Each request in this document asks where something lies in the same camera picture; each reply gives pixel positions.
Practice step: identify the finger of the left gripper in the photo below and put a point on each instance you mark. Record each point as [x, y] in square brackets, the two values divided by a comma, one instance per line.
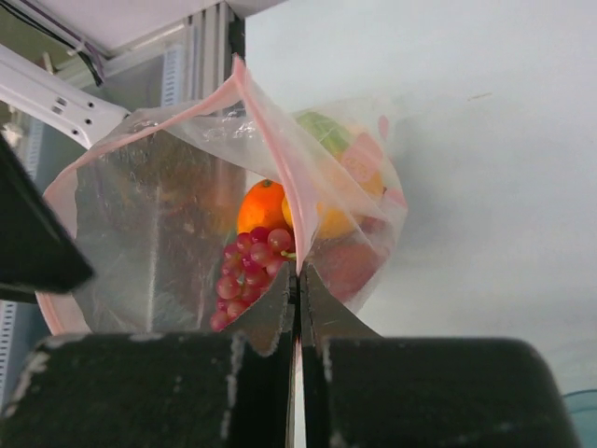
[37, 254]

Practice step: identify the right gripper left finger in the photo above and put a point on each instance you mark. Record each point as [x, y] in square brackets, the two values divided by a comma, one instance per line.
[232, 388]

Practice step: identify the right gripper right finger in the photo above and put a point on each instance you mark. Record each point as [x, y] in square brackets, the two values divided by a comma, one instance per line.
[365, 390]

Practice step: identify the red toy lobster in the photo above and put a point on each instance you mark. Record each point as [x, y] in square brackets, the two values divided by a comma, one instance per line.
[346, 264]

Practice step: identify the purple toy grapes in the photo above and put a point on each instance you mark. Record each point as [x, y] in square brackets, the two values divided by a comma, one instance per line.
[250, 264]

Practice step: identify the clear pink zip top bag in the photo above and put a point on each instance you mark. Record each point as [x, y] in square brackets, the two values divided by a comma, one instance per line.
[154, 204]

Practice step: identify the yellow toy lemon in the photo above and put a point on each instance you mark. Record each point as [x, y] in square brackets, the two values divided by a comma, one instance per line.
[338, 214]

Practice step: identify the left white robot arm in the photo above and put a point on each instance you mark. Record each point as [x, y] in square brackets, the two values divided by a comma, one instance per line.
[43, 96]

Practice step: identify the teal plastic tray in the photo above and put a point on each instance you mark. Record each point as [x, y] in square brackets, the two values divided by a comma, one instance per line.
[582, 408]

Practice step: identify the left white cable duct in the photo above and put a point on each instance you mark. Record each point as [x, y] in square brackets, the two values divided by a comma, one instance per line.
[172, 76]

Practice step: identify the aluminium frame rail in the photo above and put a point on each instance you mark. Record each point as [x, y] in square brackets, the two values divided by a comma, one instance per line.
[134, 75]

